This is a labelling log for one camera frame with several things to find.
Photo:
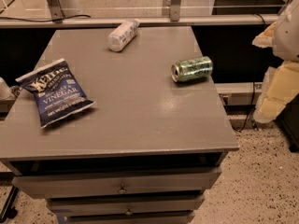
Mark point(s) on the grey drawer cabinet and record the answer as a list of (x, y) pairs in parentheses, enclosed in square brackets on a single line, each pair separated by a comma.
[(141, 120)]

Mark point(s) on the bottom drawer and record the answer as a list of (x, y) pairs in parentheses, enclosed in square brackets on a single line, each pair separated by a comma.
[(183, 217)]

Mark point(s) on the blue kettle chips bag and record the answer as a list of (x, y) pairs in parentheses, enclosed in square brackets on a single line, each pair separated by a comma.
[(56, 92)]

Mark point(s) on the drawer with knob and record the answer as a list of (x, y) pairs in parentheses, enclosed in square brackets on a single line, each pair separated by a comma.
[(117, 183), (126, 205)]

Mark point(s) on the grey metal bracket left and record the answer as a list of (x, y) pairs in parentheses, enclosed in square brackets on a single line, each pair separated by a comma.
[(55, 10)]

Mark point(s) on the grey metal bracket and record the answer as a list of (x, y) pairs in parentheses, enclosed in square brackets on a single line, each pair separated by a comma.
[(174, 10), (55, 10)]

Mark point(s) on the top drawer with knob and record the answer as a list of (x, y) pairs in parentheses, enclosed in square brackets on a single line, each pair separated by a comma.
[(117, 183)]

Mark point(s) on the grey metal bracket centre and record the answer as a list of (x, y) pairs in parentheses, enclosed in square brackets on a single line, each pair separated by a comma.
[(174, 10)]

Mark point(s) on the grey wall shelf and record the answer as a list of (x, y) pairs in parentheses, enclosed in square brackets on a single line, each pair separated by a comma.
[(239, 93)]

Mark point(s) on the white object at left edge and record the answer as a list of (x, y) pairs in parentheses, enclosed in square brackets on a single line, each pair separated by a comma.
[(5, 91)]

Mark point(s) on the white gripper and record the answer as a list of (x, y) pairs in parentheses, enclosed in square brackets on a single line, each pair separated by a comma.
[(288, 36)]

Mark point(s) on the middle drawer with knob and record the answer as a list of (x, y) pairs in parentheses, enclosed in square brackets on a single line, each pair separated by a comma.
[(126, 205)]

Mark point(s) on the clear plastic water bottle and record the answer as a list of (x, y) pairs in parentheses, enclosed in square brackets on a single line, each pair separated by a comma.
[(122, 35)]

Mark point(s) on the grey metal rail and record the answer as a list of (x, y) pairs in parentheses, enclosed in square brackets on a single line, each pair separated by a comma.
[(80, 22)]

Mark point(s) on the green soda can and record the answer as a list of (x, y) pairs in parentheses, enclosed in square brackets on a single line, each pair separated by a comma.
[(191, 69)]

